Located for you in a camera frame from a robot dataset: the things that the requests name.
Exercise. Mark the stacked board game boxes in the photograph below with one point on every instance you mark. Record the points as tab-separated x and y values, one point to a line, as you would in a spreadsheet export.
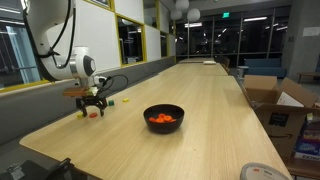
307	146

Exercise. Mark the orange tokens in bowl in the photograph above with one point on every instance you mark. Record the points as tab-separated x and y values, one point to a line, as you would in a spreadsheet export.
162	118

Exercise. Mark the green block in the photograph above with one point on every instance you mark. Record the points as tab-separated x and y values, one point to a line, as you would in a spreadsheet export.
111	103

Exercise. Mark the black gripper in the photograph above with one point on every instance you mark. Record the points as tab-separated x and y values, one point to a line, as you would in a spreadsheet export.
84	101

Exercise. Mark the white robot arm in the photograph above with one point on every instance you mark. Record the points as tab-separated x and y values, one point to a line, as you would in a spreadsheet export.
50	25

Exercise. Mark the wrist camera brown mount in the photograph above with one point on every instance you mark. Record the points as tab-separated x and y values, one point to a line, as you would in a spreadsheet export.
80	91

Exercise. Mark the black bowl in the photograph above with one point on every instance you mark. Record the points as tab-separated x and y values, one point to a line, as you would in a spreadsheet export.
169	109

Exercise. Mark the grey duct tape roll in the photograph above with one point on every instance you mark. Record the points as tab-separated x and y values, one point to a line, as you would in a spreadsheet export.
258	171

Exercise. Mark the open cardboard box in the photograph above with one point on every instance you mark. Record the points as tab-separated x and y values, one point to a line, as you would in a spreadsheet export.
280	107

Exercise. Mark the black camera mount foreground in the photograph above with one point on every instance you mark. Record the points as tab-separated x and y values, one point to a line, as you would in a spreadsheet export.
29	170

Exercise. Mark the yellow cube block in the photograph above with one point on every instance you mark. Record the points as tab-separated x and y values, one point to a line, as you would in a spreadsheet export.
79	115

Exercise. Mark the small yellow block far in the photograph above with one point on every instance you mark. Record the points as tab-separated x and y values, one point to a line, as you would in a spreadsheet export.
125	100

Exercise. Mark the red-orange round token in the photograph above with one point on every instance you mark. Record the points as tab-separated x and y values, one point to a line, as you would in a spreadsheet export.
93	115

